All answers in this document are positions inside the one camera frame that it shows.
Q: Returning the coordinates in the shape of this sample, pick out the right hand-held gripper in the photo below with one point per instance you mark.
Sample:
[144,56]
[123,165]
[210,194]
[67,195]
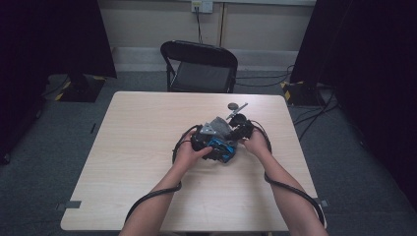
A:
[242,128]

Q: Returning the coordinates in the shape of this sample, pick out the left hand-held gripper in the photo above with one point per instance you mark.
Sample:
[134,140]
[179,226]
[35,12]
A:
[200,139]

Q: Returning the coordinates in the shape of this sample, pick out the grey knitted cloth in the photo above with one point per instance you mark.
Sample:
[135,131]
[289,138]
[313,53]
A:
[223,129]

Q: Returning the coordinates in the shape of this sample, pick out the blue and black toy car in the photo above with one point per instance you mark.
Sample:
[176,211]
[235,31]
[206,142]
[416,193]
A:
[221,150]

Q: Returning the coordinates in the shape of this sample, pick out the person's left hand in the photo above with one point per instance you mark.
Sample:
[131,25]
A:
[187,157]

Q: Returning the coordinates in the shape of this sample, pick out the person's right hand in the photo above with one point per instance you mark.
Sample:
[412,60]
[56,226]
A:
[259,146]

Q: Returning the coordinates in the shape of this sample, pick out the dark round table grommet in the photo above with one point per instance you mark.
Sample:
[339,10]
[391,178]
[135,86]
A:
[232,106]

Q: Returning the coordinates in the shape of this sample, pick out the black folding chair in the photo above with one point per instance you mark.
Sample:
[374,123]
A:
[200,77]

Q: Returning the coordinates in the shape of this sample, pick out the yellow striped stand base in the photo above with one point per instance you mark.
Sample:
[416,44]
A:
[300,93]

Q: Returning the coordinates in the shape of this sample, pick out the grey tape strip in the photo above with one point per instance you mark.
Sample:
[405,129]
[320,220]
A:
[323,202]
[70,205]

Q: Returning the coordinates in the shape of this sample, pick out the black stand base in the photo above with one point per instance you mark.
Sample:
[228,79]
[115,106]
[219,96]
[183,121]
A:
[82,90]

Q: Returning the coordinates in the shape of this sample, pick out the black curtain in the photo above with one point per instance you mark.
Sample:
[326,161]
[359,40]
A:
[370,65]
[49,39]

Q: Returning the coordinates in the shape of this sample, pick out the beige wall conduit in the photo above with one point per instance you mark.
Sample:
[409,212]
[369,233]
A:
[223,24]

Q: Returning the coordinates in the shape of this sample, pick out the white wall socket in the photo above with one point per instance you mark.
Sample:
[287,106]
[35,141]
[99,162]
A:
[202,6]

